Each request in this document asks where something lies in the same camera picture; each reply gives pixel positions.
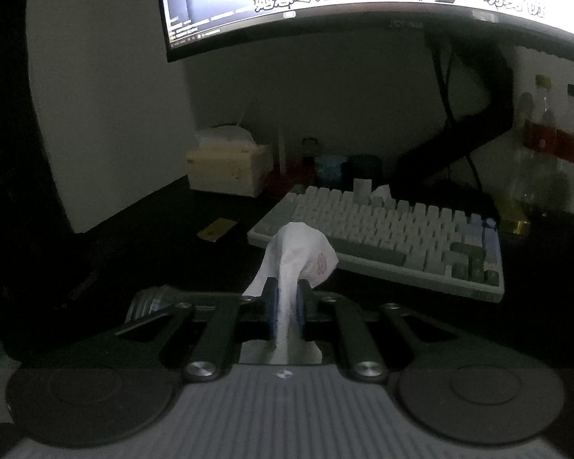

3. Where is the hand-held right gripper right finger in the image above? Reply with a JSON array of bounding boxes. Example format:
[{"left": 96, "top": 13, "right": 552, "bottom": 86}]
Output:
[{"left": 298, "top": 280, "right": 465, "bottom": 383}]

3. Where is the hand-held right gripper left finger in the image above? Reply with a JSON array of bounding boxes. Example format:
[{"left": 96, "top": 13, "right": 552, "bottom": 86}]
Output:
[{"left": 115, "top": 277, "right": 279, "bottom": 383}]

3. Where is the white tissue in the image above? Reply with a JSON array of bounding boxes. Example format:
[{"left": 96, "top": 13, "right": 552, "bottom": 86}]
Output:
[{"left": 241, "top": 222, "right": 339, "bottom": 366}]

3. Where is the yellow card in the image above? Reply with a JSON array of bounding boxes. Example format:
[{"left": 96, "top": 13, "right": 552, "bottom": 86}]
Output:
[{"left": 197, "top": 218, "right": 238, "bottom": 242}]

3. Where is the white and grey keyboard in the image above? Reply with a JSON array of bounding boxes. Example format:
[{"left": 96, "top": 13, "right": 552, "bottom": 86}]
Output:
[{"left": 247, "top": 178, "right": 505, "bottom": 303}]

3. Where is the small red item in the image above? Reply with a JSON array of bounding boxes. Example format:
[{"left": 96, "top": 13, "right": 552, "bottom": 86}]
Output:
[{"left": 265, "top": 163, "right": 313, "bottom": 198}]

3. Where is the light blue round tin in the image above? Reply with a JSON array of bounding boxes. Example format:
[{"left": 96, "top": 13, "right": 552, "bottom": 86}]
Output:
[{"left": 314, "top": 154, "right": 347, "bottom": 188}]

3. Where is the wooden tissue box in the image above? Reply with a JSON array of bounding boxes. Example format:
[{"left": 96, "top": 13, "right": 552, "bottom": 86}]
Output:
[{"left": 186, "top": 125, "right": 272, "bottom": 198}]

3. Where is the dark round tin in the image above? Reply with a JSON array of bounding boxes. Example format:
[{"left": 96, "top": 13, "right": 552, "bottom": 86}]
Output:
[{"left": 342, "top": 154, "right": 384, "bottom": 188}]

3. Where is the small gold jar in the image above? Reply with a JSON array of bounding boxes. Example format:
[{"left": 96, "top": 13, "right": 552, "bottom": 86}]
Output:
[{"left": 500, "top": 200, "right": 537, "bottom": 236}]

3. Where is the yellow-capped clear bottle red label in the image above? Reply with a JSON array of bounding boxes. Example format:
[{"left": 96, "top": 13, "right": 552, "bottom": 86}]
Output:
[{"left": 520, "top": 75, "right": 558, "bottom": 202}]

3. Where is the black-capped clear bottle red label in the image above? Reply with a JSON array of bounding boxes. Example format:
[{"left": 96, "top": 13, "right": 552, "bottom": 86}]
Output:
[{"left": 554, "top": 83, "right": 574, "bottom": 213}]

